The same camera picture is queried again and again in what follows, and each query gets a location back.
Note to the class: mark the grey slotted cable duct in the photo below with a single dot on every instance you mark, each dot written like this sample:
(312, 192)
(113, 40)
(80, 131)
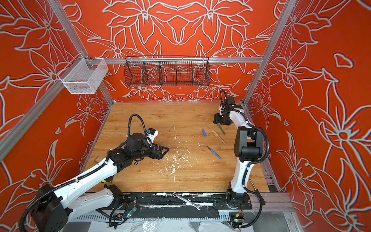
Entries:
(223, 217)

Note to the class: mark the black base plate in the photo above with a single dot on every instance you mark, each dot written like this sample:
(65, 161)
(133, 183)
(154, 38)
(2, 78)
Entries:
(211, 200)

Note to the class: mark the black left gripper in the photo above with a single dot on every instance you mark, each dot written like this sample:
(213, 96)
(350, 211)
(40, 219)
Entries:
(160, 154)

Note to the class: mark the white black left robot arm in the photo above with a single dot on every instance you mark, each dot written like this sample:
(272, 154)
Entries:
(54, 207)

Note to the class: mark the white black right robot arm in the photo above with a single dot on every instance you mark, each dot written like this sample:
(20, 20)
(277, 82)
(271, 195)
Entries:
(251, 147)

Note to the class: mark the clear plastic bin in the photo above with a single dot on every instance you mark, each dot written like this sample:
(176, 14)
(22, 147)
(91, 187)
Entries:
(84, 76)

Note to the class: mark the black wire basket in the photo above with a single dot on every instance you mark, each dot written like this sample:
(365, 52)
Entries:
(167, 71)

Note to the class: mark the black handled screwdriver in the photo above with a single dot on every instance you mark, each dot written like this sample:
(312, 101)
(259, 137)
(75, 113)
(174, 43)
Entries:
(256, 191)

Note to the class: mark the blue pen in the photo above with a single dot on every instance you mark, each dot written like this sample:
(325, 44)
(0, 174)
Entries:
(212, 151)

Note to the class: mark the silver wrench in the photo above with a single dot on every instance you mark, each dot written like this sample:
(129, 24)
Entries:
(197, 206)

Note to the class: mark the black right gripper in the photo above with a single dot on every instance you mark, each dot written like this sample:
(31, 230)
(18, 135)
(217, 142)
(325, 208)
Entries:
(217, 118)

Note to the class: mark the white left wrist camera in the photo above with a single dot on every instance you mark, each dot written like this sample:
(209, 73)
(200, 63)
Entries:
(151, 134)

